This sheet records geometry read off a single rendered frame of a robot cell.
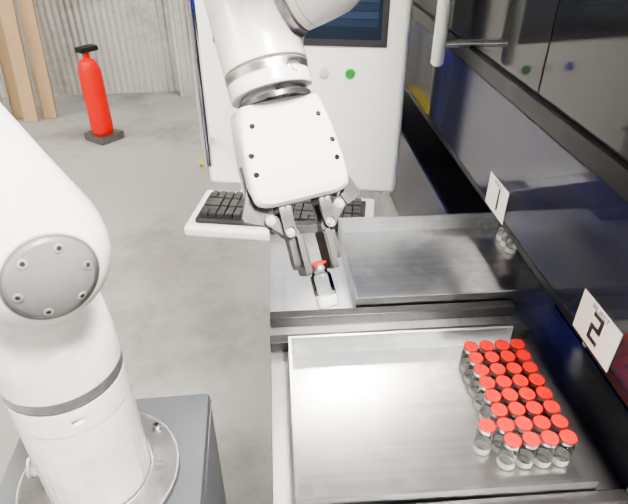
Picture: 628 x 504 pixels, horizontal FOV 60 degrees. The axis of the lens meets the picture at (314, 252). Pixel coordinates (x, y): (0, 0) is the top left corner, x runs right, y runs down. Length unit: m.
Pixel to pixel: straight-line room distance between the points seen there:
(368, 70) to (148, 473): 0.96
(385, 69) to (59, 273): 1.01
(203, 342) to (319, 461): 1.51
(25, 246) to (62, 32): 4.75
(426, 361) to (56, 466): 0.50
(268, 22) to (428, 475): 0.53
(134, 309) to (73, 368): 1.85
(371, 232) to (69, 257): 0.77
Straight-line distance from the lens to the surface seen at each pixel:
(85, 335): 0.57
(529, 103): 0.89
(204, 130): 1.37
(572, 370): 0.89
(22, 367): 0.57
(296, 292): 0.95
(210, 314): 2.30
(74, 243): 0.44
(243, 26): 0.54
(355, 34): 1.30
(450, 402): 0.79
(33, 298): 0.44
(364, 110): 1.35
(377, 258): 1.03
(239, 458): 1.81
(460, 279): 1.01
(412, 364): 0.83
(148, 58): 5.04
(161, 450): 0.76
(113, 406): 0.62
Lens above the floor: 1.46
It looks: 34 degrees down
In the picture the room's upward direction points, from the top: straight up
